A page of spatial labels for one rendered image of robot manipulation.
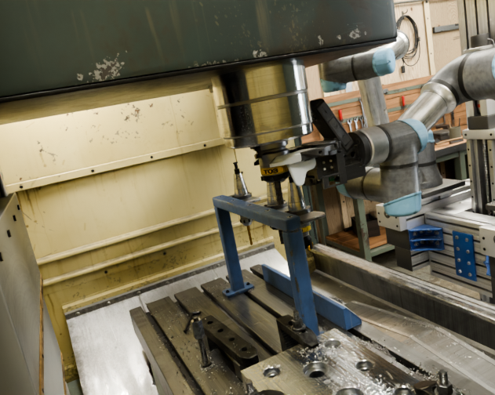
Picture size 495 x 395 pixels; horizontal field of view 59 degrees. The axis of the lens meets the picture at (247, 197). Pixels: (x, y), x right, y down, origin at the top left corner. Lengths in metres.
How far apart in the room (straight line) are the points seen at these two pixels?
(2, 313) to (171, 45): 0.36
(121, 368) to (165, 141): 0.83
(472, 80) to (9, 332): 1.04
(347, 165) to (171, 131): 1.02
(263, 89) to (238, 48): 0.10
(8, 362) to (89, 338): 1.23
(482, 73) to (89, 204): 1.31
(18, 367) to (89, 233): 1.26
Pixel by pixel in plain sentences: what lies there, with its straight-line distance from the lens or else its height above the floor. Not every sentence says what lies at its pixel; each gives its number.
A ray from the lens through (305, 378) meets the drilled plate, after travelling 0.87.
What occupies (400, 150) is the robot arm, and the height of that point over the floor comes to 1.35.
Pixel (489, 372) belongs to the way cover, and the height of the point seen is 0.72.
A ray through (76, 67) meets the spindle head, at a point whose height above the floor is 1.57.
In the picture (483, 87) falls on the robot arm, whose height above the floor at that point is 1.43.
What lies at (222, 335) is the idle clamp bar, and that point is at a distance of 1.11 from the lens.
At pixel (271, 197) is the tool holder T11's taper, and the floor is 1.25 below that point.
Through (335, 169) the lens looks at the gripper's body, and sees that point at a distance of 0.82.
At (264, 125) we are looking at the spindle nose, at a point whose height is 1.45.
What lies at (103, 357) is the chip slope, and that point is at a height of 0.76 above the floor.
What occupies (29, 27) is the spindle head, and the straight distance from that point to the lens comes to 0.58.
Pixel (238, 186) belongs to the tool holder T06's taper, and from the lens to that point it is 1.34.
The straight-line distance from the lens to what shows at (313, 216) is 1.01.
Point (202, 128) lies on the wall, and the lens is 1.79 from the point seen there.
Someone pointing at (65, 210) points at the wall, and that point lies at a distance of 1.71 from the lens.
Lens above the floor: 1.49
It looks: 12 degrees down
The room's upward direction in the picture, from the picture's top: 11 degrees counter-clockwise
